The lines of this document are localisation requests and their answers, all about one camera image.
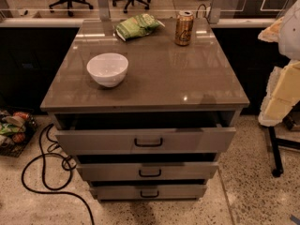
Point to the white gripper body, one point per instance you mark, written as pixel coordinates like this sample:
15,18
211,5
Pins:
290,37

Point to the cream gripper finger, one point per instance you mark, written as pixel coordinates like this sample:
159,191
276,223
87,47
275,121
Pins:
287,90
271,33

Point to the orange soda can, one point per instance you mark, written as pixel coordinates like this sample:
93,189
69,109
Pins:
184,25

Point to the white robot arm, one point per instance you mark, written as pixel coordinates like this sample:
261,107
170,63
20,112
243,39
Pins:
289,35

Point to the white ceramic bowl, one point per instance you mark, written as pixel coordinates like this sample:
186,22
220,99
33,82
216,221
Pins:
108,69

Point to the black stand leg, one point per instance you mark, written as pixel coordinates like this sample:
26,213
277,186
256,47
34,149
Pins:
276,143

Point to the top grey drawer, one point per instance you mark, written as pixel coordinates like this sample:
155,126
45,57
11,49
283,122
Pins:
146,141

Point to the grey drawer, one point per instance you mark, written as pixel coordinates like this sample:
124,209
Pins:
146,141
147,171
160,192

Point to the green chip bag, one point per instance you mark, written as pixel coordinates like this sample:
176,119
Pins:
138,26

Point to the grey drawer cabinet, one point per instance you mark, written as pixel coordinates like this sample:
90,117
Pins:
166,86

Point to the bottom grey drawer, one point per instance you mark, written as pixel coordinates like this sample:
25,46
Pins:
160,192

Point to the middle grey drawer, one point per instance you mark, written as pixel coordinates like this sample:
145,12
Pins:
147,171

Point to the grey metal post right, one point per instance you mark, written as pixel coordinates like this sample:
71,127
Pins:
216,9

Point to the grey metal post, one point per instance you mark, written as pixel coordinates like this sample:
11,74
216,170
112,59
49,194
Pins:
216,9
104,11

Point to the grey metal post left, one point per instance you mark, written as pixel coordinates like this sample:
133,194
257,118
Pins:
104,11

